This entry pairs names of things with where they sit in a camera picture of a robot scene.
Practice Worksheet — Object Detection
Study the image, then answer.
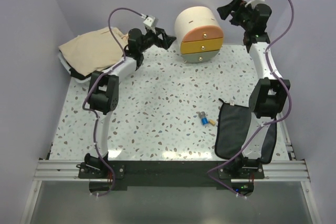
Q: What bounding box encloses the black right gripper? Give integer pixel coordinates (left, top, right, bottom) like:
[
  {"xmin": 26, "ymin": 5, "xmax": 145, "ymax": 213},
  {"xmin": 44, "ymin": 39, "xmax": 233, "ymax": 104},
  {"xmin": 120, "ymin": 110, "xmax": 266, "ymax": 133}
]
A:
[{"xmin": 216, "ymin": 0, "xmax": 254, "ymax": 31}]

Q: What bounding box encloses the beige cloth bag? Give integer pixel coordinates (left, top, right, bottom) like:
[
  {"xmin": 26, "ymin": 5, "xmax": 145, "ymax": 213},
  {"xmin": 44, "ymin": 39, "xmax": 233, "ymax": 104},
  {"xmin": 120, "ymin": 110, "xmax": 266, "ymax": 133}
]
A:
[{"xmin": 59, "ymin": 27, "xmax": 128, "ymax": 76}]

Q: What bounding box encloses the cream round drawer organizer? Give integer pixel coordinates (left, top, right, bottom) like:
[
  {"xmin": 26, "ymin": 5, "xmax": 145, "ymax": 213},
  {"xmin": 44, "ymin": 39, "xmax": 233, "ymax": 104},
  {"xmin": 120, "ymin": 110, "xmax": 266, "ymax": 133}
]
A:
[{"xmin": 174, "ymin": 6, "xmax": 221, "ymax": 48}]

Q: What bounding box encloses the yellow drawer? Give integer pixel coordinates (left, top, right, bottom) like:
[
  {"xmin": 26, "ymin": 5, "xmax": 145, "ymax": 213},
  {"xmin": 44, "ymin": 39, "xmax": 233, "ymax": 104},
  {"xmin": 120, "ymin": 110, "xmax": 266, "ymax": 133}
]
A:
[{"xmin": 180, "ymin": 38, "xmax": 224, "ymax": 54}]

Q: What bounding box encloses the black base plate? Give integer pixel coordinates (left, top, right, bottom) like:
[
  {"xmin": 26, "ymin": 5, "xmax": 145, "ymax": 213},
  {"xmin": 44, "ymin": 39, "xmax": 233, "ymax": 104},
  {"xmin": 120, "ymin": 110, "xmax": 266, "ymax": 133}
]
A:
[{"xmin": 76, "ymin": 159, "xmax": 265, "ymax": 193}]

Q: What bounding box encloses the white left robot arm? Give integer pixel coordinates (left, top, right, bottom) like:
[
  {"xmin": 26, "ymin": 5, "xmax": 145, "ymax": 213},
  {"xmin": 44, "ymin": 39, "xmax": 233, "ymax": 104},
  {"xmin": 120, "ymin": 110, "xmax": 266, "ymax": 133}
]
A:
[{"xmin": 80, "ymin": 27, "xmax": 176, "ymax": 178}]

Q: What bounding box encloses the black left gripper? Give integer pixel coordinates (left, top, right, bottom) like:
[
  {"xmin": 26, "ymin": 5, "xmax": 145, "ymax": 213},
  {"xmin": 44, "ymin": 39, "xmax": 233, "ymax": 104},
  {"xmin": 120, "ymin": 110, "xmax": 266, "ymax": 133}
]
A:
[{"xmin": 139, "ymin": 27, "xmax": 176, "ymax": 54}]

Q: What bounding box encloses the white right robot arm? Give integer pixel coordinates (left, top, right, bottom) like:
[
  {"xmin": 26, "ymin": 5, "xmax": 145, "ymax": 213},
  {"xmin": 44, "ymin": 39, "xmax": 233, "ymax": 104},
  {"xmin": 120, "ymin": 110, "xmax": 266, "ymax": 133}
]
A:
[{"xmin": 215, "ymin": 0, "xmax": 290, "ymax": 178}]

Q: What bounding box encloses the dark grey cloth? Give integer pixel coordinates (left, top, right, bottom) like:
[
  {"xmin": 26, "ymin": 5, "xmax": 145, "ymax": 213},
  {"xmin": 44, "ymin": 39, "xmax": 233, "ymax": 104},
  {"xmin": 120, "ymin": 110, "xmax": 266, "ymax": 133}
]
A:
[{"xmin": 215, "ymin": 102, "xmax": 277, "ymax": 164}]

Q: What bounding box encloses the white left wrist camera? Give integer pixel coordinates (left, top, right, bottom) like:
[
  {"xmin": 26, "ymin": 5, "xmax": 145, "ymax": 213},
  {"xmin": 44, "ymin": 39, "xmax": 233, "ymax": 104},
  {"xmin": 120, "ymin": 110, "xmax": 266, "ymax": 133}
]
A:
[{"xmin": 141, "ymin": 14, "xmax": 158, "ymax": 30}]

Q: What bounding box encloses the white basket under bag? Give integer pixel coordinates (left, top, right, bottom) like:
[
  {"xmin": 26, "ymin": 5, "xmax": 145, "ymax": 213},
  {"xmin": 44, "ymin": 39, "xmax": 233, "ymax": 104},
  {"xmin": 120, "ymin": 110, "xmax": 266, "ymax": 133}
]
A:
[{"xmin": 58, "ymin": 51, "xmax": 91, "ymax": 83}]

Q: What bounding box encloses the blue grey small cylinder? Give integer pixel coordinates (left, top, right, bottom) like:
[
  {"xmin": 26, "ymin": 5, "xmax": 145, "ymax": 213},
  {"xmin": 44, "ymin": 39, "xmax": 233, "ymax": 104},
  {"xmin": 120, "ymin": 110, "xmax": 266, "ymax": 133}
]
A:
[{"xmin": 198, "ymin": 111, "xmax": 208, "ymax": 126}]

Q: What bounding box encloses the orange top drawer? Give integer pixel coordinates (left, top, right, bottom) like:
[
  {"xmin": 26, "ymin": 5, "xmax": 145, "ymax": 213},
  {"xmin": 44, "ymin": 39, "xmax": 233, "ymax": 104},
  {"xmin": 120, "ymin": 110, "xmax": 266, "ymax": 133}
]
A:
[{"xmin": 182, "ymin": 26, "xmax": 224, "ymax": 42}]

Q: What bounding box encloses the grey bottom drawer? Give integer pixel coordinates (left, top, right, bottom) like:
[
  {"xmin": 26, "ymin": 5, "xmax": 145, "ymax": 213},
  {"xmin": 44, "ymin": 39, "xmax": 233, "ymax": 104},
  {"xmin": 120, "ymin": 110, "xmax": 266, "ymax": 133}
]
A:
[{"xmin": 181, "ymin": 50, "xmax": 219, "ymax": 63}]

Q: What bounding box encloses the aluminium front rail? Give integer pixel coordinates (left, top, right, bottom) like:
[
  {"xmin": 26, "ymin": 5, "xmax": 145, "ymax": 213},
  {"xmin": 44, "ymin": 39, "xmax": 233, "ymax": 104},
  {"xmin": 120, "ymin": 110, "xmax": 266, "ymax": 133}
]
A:
[{"xmin": 33, "ymin": 160, "xmax": 310, "ymax": 182}]

